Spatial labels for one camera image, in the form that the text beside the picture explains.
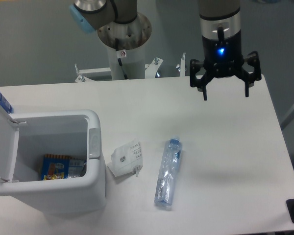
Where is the white left frame bracket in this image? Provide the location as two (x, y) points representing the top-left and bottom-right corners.
(74, 64), (112, 83)

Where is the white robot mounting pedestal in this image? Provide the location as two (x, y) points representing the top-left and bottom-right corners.
(98, 13), (152, 80)

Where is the white frame bracket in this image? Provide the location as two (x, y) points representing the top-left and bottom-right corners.
(145, 52), (187, 79)
(74, 64), (112, 83)

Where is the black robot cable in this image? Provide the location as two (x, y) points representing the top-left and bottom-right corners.
(115, 38), (129, 80)

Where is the blue labelled bottle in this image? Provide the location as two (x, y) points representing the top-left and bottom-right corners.
(0, 92), (14, 114)

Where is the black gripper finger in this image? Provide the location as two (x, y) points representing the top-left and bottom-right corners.
(189, 58), (214, 101)
(238, 51), (261, 97)

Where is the clear plastic water bottle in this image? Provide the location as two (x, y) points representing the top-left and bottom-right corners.
(154, 136), (182, 207)

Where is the white right frame bracket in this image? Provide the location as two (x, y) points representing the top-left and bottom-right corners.
(145, 52), (187, 79)

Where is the white plastic trash can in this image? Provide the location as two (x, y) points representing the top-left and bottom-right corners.
(0, 110), (106, 213)

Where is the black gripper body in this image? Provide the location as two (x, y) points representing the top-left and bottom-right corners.
(202, 33), (244, 78)

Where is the blue orange snack wrapper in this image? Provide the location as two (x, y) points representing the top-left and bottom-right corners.
(41, 154), (71, 181)

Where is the silver foil wrapper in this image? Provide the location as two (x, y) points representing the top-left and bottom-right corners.
(68, 159), (87, 178)

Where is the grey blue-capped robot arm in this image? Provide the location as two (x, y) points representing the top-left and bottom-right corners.
(69, 0), (262, 94)

